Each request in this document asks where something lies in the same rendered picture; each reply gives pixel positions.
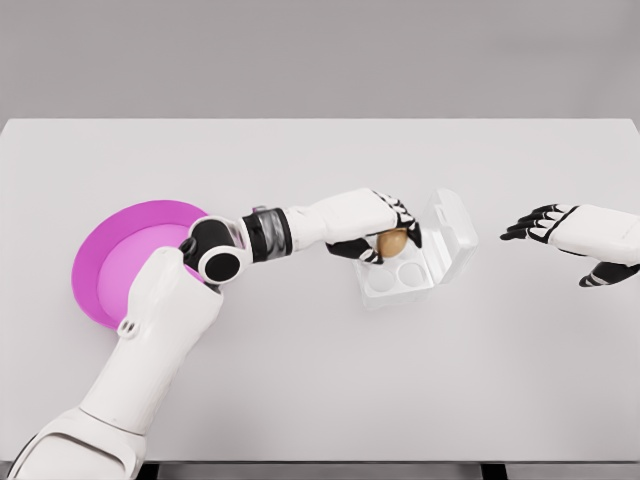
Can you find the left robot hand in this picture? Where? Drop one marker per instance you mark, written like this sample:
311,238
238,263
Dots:
357,210

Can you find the pink round plate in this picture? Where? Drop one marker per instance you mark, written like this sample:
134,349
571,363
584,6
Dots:
107,265

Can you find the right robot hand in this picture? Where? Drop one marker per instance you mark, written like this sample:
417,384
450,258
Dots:
575,227

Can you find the clear plastic egg box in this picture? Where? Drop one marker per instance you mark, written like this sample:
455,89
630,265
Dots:
430,250

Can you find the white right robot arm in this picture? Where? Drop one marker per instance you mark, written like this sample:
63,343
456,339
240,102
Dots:
631,235

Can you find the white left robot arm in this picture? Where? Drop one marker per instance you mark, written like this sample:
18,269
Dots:
150,310

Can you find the brown egg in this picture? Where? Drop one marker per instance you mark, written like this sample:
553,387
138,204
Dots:
391,243

